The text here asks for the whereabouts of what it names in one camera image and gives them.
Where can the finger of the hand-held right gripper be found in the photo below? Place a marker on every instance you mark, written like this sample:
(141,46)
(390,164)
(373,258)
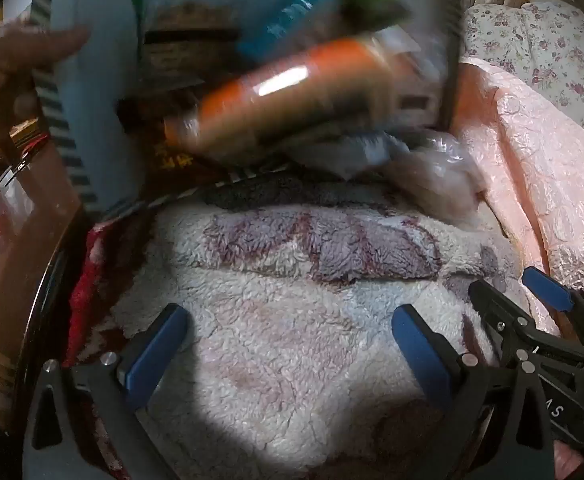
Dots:
(497,310)
(547,287)

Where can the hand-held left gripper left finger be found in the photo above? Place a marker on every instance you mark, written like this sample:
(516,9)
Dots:
(152,355)

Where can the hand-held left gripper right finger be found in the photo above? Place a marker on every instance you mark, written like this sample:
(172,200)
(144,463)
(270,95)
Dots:
(422,355)

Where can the striped cardboard box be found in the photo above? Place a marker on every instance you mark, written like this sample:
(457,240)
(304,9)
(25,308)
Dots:
(97,85)

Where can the orange cracker packet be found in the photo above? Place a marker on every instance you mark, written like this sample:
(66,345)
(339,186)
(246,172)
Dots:
(282,90)

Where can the floral fleece blanket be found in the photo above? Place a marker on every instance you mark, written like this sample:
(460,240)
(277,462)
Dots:
(272,335)

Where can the pink quilt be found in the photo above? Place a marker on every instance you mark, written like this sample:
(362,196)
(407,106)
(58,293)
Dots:
(532,160)

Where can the clear plastic snack bag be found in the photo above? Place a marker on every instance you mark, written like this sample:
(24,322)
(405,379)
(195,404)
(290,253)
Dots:
(437,175)

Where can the grey white snack packet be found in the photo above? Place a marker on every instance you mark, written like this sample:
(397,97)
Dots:
(352,152)

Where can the rose print bed sheet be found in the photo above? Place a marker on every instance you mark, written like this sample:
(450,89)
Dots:
(547,45)

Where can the tan brown snack packet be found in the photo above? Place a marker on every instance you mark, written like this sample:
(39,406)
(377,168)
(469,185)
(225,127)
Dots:
(192,40)

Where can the blue snack packet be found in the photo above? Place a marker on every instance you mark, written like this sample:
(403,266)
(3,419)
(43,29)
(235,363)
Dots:
(292,15)

